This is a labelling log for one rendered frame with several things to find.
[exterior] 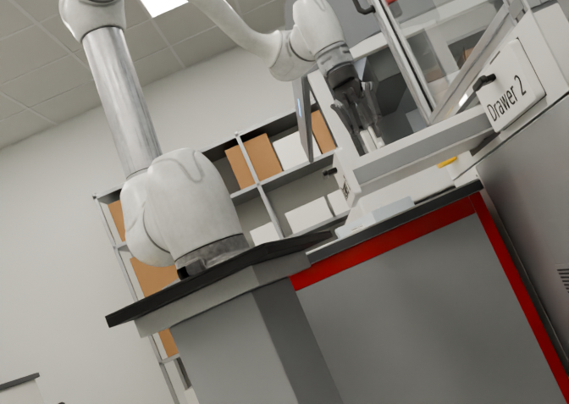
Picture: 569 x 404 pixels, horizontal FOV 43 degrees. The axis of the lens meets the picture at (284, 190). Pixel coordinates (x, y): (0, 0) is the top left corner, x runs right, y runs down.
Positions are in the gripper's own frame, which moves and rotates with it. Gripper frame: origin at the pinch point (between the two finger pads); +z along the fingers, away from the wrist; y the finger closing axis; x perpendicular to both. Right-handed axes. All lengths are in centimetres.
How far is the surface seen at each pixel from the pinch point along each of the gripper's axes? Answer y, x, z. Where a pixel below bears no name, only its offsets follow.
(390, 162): 13.8, -21.8, 9.0
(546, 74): 55, -37, 10
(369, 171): 9.9, -24.8, 8.9
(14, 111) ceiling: -364, 165, -181
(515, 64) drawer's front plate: 50, -33, 5
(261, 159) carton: -250, 274, -71
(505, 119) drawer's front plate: 39.6, -19.5, 12.1
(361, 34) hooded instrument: -24, 68, -45
